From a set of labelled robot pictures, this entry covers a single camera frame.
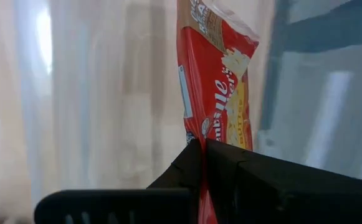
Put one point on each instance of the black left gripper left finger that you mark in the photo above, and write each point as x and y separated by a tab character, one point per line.
121	205

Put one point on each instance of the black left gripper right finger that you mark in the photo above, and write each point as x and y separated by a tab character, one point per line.
293	196

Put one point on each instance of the red popcorn bag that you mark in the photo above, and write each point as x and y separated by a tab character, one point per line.
212	77

